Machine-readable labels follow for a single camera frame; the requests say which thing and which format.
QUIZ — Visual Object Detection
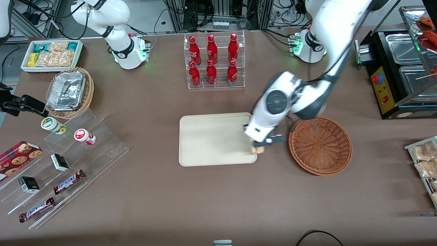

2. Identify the small clear cracker bag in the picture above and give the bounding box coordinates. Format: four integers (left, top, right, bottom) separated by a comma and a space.
47, 41, 69, 53

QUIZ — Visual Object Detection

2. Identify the small black box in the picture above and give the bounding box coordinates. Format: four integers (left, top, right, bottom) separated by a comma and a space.
17, 176, 41, 194
50, 153, 70, 172

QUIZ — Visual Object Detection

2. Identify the tray of packaged snacks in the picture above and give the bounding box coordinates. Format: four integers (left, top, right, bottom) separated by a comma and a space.
404, 136, 437, 209

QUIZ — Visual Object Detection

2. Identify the clear acrylic bottle rack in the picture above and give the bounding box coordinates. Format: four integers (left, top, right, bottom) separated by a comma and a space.
183, 30, 246, 90

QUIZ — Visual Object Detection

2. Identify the aluminium foil tray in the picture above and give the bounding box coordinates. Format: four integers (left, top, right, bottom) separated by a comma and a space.
46, 71, 86, 111

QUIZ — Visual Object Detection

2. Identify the Snickers bar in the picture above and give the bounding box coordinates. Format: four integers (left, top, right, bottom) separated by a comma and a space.
18, 197, 56, 223
53, 169, 86, 195

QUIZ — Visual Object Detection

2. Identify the clear acrylic stepped shelf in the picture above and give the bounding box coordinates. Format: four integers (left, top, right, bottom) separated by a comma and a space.
0, 108, 129, 230

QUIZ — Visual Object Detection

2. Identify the black looped cable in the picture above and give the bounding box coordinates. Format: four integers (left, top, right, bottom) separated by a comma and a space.
295, 230, 345, 246

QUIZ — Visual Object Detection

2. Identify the green lid cup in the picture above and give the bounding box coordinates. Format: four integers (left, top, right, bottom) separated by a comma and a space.
41, 117, 67, 135

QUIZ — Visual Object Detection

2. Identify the red cola bottle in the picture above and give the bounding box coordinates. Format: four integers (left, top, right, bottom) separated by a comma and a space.
188, 61, 201, 87
228, 33, 239, 63
227, 60, 238, 85
188, 36, 202, 66
206, 34, 219, 65
206, 59, 217, 85

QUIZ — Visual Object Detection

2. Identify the tan wicker basket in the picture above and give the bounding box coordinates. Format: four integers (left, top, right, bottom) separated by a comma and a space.
45, 67, 95, 120

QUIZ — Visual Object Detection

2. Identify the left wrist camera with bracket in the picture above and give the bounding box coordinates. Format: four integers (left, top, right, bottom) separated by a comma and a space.
265, 134, 287, 147

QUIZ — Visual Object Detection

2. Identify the red lid cup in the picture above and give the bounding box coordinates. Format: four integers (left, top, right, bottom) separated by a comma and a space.
74, 128, 97, 146

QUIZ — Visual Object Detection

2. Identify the beige rectangular tray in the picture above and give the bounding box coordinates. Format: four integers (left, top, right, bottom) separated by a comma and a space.
179, 112, 258, 167

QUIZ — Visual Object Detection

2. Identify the black food warmer machine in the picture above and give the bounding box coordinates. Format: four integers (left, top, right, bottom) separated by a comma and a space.
354, 5, 437, 120

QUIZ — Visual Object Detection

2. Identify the white snack bin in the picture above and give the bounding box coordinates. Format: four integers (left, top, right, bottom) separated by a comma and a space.
20, 40, 84, 73

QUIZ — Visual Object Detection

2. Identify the steel warmer pan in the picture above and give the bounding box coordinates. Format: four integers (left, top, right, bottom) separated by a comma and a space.
398, 65, 437, 95
385, 33, 423, 65

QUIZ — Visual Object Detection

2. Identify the large clear cracker bag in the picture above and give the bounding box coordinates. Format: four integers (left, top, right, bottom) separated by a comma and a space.
36, 51, 74, 67

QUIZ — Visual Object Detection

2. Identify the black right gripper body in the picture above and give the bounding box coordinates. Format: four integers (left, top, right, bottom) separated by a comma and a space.
0, 93, 24, 114

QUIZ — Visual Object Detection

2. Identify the red cookie box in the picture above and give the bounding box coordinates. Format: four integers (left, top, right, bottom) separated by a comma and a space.
0, 140, 43, 182

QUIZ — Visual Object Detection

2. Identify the round brown wicker basket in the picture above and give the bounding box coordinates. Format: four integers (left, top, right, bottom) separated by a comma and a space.
288, 115, 353, 177

